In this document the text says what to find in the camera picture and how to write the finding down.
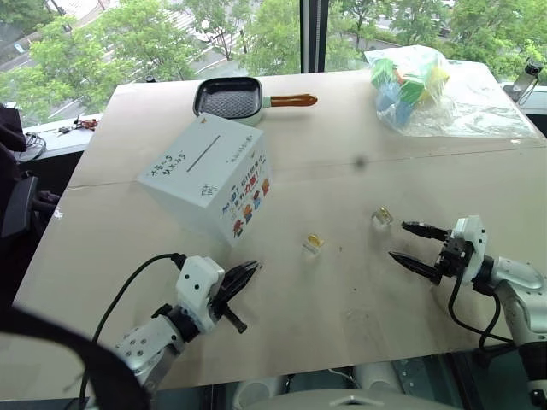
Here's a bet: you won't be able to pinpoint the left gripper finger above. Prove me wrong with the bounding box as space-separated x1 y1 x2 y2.
223 269 260 302
230 261 262 284

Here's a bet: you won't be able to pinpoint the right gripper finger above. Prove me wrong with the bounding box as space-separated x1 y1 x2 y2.
401 220 450 242
387 251 442 284

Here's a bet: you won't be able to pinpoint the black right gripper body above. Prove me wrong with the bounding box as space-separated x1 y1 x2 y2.
432 236 473 286

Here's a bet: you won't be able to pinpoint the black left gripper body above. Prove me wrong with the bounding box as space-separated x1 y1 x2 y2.
208 272 249 336

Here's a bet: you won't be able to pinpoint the white cardboard box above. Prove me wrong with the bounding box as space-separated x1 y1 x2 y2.
136 114 275 249

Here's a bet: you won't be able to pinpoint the black curved band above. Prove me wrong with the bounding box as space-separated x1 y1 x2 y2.
0 305 153 410

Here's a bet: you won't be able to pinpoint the plastic bag of coloured blocks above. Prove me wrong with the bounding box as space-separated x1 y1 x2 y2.
362 44 547 140

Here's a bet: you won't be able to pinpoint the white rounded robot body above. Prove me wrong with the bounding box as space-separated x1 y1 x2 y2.
233 361 412 410

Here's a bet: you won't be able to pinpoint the grey webcam on stand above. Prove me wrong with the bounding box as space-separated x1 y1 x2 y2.
511 57 547 104

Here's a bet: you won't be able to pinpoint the small red drone parts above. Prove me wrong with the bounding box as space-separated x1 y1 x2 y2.
55 118 100 134

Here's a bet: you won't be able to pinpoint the black chair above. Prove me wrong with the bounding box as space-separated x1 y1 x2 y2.
0 102 66 243

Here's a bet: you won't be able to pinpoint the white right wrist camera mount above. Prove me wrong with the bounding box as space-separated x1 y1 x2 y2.
451 215 489 286

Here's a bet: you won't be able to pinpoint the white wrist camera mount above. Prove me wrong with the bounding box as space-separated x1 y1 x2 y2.
175 255 226 335
451 215 489 286

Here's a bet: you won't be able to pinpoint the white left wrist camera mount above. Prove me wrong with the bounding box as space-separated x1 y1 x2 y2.
175 255 226 335

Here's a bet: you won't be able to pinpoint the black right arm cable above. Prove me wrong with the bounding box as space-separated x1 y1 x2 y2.
448 272 519 352

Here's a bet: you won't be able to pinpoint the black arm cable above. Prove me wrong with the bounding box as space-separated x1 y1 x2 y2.
91 253 188 343
448 272 519 352

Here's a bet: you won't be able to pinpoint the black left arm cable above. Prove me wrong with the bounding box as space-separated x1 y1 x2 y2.
91 253 188 343

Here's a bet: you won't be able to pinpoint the square pan with orange handle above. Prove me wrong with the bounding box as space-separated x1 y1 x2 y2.
191 76 319 126

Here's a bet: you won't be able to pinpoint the black window frame post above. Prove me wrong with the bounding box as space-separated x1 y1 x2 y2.
298 0 329 74

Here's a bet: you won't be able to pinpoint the thin black cable on ledge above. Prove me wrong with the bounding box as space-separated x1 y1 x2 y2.
24 131 47 155

